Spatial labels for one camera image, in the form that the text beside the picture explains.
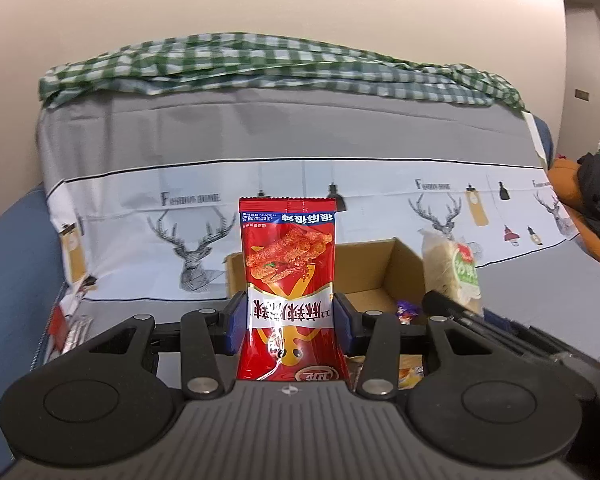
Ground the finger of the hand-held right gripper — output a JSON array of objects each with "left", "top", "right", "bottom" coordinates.
[{"left": 421, "top": 290, "right": 528, "bottom": 352}]

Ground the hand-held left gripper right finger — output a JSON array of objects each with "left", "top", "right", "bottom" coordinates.
[{"left": 332, "top": 294, "right": 501, "bottom": 401}]

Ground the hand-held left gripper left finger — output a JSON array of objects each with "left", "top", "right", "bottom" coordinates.
[{"left": 77, "top": 292, "right": 248, "bottom": 402}]

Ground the rice cracker packet green label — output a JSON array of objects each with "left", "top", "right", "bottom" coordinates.
[{"left": 418, "top": 227, "right": 484, "bottom": 317}]

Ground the cardboard box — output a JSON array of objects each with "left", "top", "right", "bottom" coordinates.
[{"left": 224, "top": 236, "right": 431, "bottom": 331}]

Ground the red spicy snack packet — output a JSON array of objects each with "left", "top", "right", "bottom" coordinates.
[{"left": 236, "top": 196, "right": 351, "bottom": 383}]

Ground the purple wrapped candy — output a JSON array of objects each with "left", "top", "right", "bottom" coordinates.
[{"left": 395, "top": 299, "right": 420, "bottom": 325}]

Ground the orange cushion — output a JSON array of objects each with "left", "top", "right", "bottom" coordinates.
[{"left": 546, "top": 156, "right": 600, "bottom": 273}]

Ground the silver stick sachet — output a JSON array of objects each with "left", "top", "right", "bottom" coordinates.
[
  {"left": 75, "top": 313, "right": 95, "bottom": 346},
  {"left": 61, "top": 316, "right": 83, "bottom": 352}
]

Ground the small red sachet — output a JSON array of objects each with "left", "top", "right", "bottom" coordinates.
[{"left": 47, "top": 305, "right": 66, "bottom": 338}]

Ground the grey deer print sofa cover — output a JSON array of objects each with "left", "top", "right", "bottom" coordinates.
[{"left": 32, "top": 87, "right": 600, "bottom": 361}]

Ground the green checked cloth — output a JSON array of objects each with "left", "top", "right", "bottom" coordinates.
[{"left": 37, "top": 31, "right": 528, "bottom": 113}]

